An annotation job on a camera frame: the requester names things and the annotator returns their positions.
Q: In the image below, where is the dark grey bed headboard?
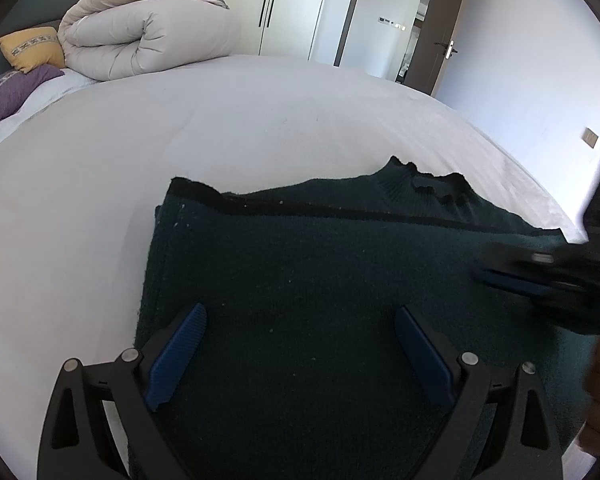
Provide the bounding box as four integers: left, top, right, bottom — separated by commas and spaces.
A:
0, 0, 98, 86

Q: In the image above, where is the purple patterned cushion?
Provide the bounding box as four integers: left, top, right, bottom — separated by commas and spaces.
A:
0, 64, 66, 135

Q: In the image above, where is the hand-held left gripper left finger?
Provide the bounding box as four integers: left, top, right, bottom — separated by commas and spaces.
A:
36, 302, 208, 480

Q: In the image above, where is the dark green sweater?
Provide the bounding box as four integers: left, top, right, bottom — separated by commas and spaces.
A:
128, 155, 600, 480

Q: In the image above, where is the bed with white sheet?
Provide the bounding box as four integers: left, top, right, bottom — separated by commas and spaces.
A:
0, 54, 588, 480

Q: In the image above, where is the white pillow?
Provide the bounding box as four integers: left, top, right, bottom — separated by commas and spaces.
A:
0, 67, 98, 166

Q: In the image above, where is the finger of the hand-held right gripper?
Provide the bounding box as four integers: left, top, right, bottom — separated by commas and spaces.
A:
480, 241, 558, 268
474, 267, 553, 302

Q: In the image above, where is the folded beige duvet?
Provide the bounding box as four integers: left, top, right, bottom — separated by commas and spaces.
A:
57, 0, 242, 82

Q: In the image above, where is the yellow patterned cushion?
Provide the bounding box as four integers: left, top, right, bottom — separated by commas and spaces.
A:
0, 26, 67, 74

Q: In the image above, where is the white wardrobe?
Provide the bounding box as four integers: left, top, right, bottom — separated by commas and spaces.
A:
172, 0, 366, 63

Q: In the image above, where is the dark brown door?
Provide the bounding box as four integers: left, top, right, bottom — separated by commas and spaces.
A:
402, 0, 476, 98

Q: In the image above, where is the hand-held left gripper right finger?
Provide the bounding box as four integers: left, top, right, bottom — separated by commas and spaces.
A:
394, 305, 563, 480

